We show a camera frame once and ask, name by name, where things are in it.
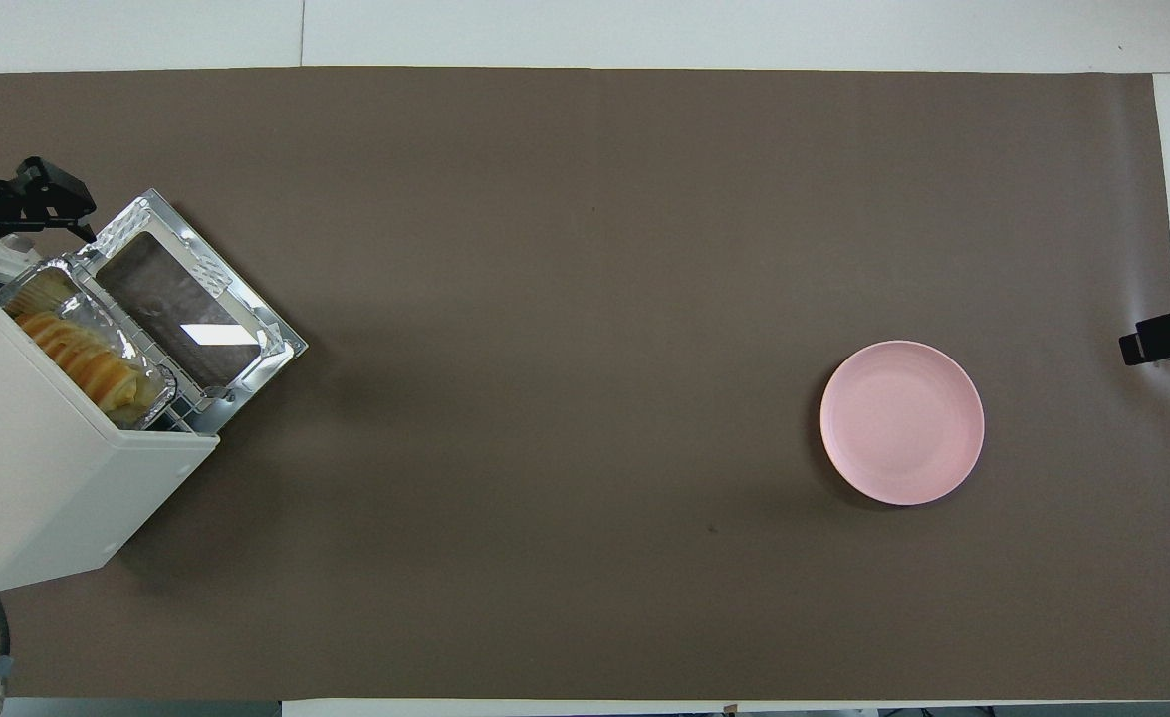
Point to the brown table mat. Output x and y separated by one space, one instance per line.
565 398

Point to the aluminium foil tray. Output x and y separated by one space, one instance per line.
97 314

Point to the white toaster oven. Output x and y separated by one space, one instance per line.
37 478

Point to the pink round plate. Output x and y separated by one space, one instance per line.
901 423

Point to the sliced golden bread loaf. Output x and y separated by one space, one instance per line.
82 358

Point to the glass oven door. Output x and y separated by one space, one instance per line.
236 339

